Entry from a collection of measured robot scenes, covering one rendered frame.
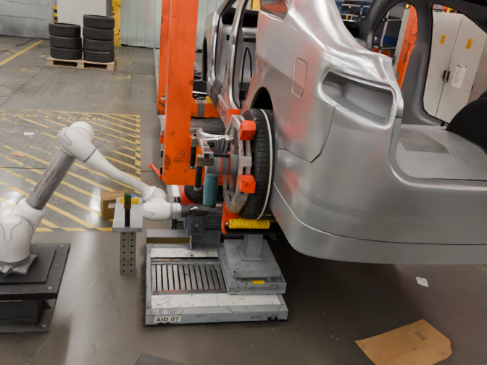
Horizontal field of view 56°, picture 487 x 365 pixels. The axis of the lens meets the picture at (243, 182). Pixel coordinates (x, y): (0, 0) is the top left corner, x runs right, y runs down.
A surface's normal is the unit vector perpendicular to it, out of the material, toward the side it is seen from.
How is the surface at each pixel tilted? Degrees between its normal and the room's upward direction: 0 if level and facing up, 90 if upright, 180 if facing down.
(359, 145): 89
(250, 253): 90
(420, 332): 12
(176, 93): 90
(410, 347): 2
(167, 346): 0
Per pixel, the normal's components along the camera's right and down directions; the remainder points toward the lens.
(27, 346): 0.11, -0.92
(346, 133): -0.48, 0.25
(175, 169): 0.19, 0.38
